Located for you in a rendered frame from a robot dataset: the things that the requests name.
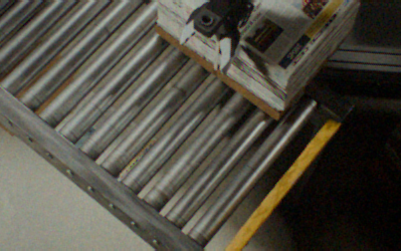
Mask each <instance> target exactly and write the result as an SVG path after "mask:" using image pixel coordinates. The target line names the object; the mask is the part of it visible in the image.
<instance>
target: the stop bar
mask: <svg viewBox="0 0 401 251"><path fill-rule="evenodd" d="M338 128H340V122H338V121H337V120H336V119H333V118H330V119H329V120H328V121H327V122H326V124H325V125H324V126H323V127H322V128H321V129H320V131H319V132H318V133H317V135H316V136H315V138H313V139H312V141H311V142H310V143H309V144H308V146H307V147H306V148H305V150H304V151H303V152H302V153H301V156H299V157H298V159H297V160H296V161H295V163H293V165H292V166H291V168H289V169H288V171H287V172H286V173H285V175H284V176H283V178H281V179H280V181H279V182H278V183H277V185H276V186H275V187H274V188H273V190H272V191H270V193H269V194H268V196H267V197H266V198H265V200H264V201H263V202H262V204H260V206H259V207H258V209H256V211H255V212H254V213H253V215H252V216H250V219H248V221H247V222H246V223H245V224H244V226H243V227H242V228H241V229H240V231H238V233H237V234H236V235H235V237H234V238H233V239H232V241H230V244H228V245H227V246H226V248H225V249H224V250H223V251H242V250H243V249H244V247H245V246H248V244H249V241H250V239H252V237H253V236H254V235H255V233H256V232H257V231H258V229H260V226H262V225H263V223H264V222H265V221H266V219H268V216H270V214H271V213H272V212H273V211H274V209H275V208H276V207H277V206H278V204H280V201H282V200H283V198H284V197H285V195H286V194H287V193H288V191H290V190H291V188H292V187H293V185H294V184H295V183H296V181H298V179H299V178H300V177H301V175H302V174H303V173H304V172H305V170H306V169H307V167H308V166H310V164H311V163H312V161H313V160H314V159H315V157H316V156H317V154H318V153H320V151H321V150H322V149H323V147H326V146H327V142H328V141H329V140H330V139H331V137H332V136H333V135H334V134H335V132H336V131H337V129H338Z"/></svg>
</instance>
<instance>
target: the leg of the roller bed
mask: <svg viewBox="0 0 401 251"><path fill-rule="evenodd" d="M319 131H320V128H318V127H317V126H315V129H314V131H313V132H312V136H311V137H310V141H309V142H308V143H310V142H311V141H312V139H313V138H315V136H316V135H317V133H318V132H319ZM334 139H335V137H334V138H331V139H330V140H329V141H328V142H327V146H326V147H323V149H322V150H321V151H320V153H318V154H317V156H316V157H315V159H314V160H313V161H312V163H311V164H310V166H308V167H307V169H306V170H305V172H304V173H303V174H302V175H301V177H300V178H299V179H298V181H296V183H295V184H294V185H293V187H292V188H291V190H290V191H288V193H287V194H286V196H285V198H284V199H283V201H282V202H281V203H282V206H284V207H285V208H284V209H286V210H287V211H289V212H290V213H291V212H294V211H296V209H297V208H298V206H299V205H300V204H302V199H303V197H304V196H305V194H306V192H307V189H308V188H309V187H310V184H311V182H312V180H313V179H314V177H315V174H316V173H317V169H318V168H319V167H320V165H321V164H322V161H323V159H324V158H325V155H326V154H327V152H328V150H329V149H330V146H331V144H332V142H333V140H334ZM307 145H308V144H307Z"/></svg>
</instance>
